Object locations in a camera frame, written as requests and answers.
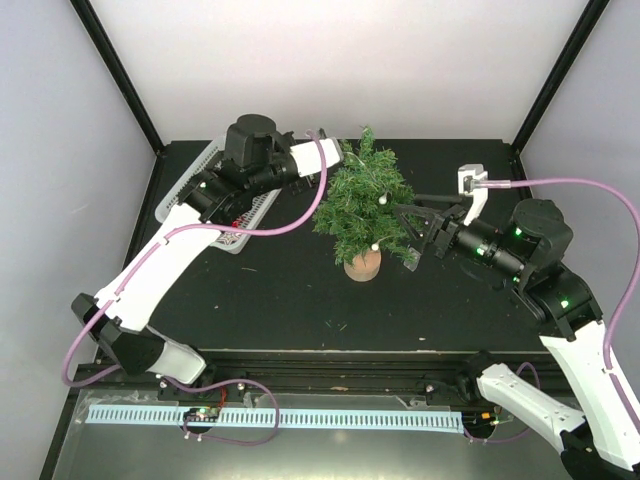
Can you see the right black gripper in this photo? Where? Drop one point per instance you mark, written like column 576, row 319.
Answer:
column 444, row 221

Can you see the light blue cable duct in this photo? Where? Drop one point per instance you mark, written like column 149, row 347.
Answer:
column 326, row 419

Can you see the small green christmas tree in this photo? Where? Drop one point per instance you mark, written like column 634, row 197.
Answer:
column 358, row 209

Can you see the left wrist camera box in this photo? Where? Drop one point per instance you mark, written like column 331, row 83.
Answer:
column 307, row 156

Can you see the silver star ornament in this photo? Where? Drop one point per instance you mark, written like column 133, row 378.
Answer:
column 231, row 242

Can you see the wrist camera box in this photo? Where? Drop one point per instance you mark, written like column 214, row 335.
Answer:
column 307, row 156
column 469, row 177

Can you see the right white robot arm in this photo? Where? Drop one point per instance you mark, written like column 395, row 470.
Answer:
column 597, row 440

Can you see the small circuit board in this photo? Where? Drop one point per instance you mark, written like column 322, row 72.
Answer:
column 202, row 414

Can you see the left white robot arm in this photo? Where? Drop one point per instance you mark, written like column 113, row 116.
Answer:
column 251, row 160

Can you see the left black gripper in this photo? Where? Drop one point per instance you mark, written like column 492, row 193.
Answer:
column 303, row 185

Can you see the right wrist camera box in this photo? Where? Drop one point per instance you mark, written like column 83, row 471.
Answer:
column 469, row 177

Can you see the white plastic basket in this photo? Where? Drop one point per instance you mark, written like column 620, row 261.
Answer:
column 221, row 192

